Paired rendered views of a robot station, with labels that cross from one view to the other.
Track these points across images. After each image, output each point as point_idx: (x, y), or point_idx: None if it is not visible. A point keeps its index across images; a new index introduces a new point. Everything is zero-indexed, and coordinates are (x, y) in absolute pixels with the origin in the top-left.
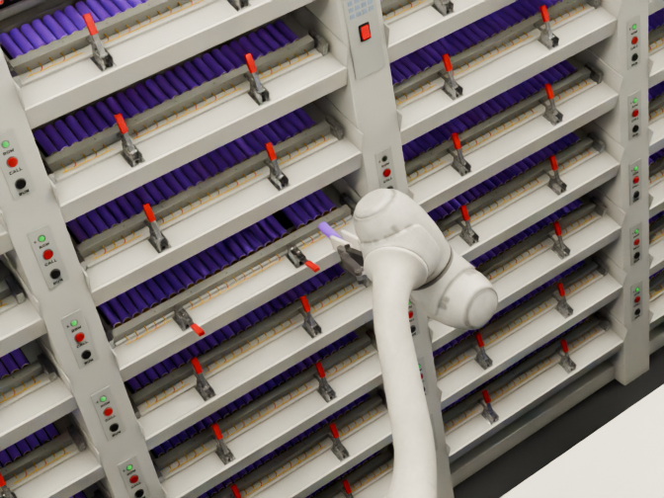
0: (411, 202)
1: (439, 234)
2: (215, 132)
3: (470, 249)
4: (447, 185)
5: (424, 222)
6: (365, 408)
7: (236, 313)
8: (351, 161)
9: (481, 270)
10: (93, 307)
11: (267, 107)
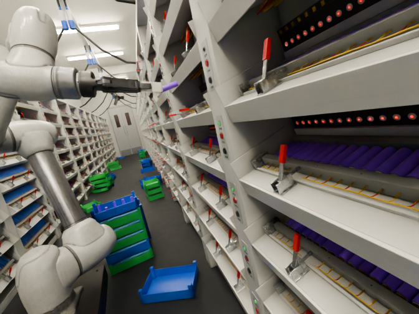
0: (17, 10)
1: (11, 33)
2: (166, 19)
3: (270, 193)
4: (246, 99)
5: (11, 22)
6: None
7: (189, 123)
8: (196, 48)
9: (336, 263)
10: (168, 91)
11: (170, 2)
